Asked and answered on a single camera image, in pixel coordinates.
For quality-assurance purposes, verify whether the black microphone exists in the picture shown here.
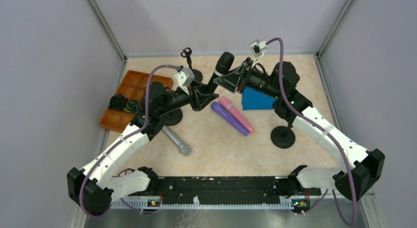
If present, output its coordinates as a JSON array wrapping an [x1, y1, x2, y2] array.
[[205, 52, 235, 93]]

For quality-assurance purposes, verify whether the black mic stand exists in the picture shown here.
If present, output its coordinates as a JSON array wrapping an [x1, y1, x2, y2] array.
[[162, 109, 183, 126], [180, 47, 203, 83], [270, 124, 296, 149]]

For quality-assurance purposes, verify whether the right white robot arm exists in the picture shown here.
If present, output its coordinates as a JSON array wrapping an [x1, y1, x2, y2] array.
[[213, 57, 385, 201]]

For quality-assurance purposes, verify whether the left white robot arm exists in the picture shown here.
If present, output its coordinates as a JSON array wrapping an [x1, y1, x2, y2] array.
[[66, 81, 219, 218]]

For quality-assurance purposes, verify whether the pink microphone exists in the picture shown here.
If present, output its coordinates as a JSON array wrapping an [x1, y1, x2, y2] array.
[[219, 97, 254, 133]]

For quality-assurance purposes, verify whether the blue folded cloth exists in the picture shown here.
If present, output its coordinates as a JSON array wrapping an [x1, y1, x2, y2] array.
[[242, 88, 276, 110]]

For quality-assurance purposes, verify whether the purple microphone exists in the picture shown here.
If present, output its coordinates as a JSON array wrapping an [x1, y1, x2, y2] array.
[[210, 102, 249, 136]]

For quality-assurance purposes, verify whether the silver grey microphone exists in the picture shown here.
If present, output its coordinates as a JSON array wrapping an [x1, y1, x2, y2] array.
[[162, 126, 192, 156]]

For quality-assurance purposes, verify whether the green black bundle in tray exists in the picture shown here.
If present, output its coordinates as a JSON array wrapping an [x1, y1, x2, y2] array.
[[123, 99, 142, 114]]

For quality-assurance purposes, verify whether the brown wooden compartment tray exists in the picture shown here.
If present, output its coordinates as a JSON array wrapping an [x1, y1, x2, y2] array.
[[99, 70, 174, 133]]

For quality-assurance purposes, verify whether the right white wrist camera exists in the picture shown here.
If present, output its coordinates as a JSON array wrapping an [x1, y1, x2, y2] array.
[[249, 39, 268, 68]]

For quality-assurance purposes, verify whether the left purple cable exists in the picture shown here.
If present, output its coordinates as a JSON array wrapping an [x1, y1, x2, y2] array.
[[79, 64, 181, 220]]

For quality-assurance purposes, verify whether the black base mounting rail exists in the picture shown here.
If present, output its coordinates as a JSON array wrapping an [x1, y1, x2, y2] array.
[[136, 176, 306, 205]]

